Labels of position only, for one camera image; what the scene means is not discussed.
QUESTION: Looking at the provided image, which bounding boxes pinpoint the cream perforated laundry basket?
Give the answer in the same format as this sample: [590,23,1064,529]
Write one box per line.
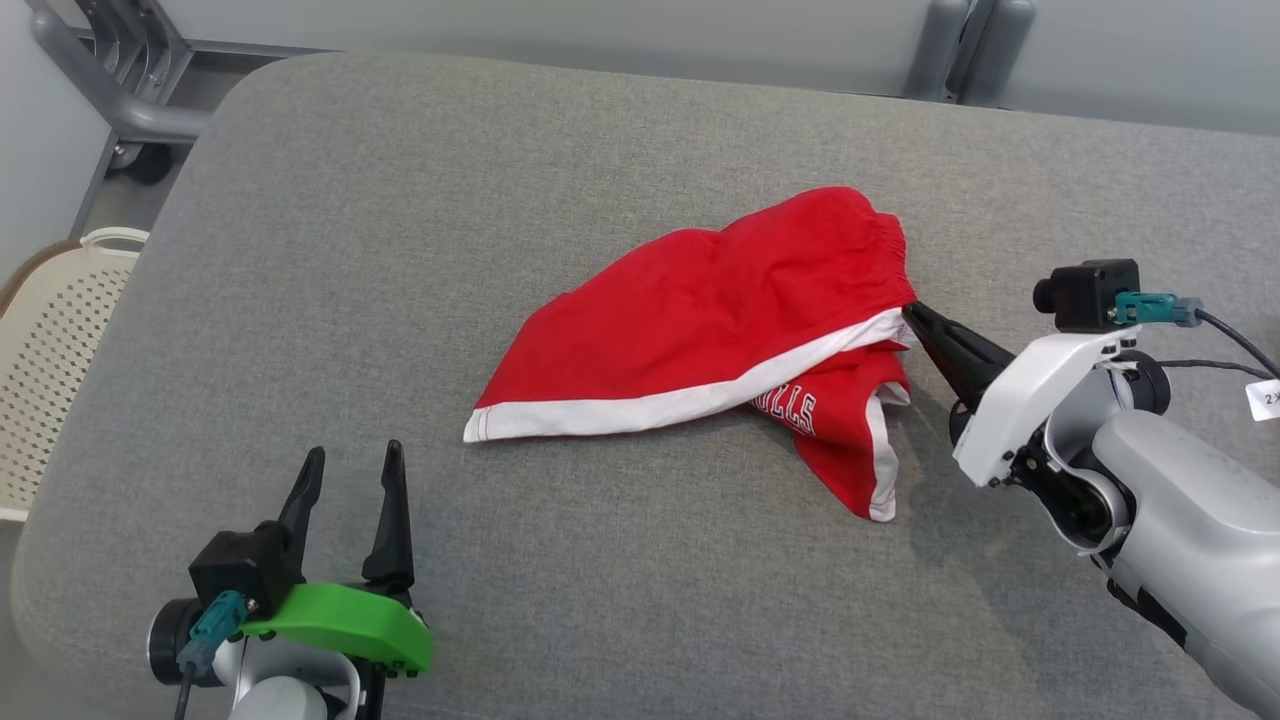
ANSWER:
[0,228,151,523]

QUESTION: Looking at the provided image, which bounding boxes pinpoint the right cable teal connector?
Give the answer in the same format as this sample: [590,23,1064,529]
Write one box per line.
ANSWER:
[1113,290,1280,379]

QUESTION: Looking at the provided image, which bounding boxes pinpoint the grey metal rack frame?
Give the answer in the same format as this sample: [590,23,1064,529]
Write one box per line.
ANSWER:
[28,0,216,186]

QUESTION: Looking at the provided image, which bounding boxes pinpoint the red shorts white trim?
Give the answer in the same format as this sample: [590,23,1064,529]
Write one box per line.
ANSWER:
[463,186,919,523]

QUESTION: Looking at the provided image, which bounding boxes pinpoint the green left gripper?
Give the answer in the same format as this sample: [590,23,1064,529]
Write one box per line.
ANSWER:
[240,440,434,677]

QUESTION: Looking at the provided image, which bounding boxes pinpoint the thin black right cable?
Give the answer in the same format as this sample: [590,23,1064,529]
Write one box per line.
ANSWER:
[1155,358,1280,379]

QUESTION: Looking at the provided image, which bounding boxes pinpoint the grey partition post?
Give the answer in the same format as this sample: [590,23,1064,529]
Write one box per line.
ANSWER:
[965,0,1038,109]
[905,0,971,102]

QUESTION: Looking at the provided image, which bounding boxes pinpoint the cable teal connector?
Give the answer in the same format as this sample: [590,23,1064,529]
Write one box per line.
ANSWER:
[1113,290,1280,379]
[175,590,249,720]

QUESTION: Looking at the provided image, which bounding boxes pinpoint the left cable teal connector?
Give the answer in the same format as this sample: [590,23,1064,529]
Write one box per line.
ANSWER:
[175,590,249,720]

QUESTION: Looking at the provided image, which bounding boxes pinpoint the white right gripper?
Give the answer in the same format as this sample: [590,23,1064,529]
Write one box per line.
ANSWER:
[903,303,1141,489]

